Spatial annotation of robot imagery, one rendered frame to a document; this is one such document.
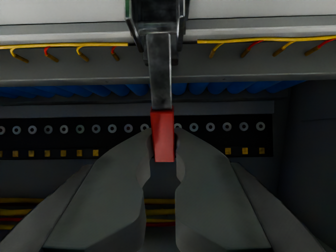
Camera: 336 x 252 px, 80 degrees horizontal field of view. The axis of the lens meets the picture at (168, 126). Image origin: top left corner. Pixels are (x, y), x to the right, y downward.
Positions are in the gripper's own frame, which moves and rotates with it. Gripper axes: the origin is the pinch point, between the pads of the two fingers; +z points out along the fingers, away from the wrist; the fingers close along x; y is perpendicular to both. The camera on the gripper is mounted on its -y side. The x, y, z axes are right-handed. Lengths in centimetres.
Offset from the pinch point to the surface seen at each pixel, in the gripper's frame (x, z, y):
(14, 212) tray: -18.3, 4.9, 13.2
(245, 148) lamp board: 9.3, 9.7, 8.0
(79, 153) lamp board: -11.2, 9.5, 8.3
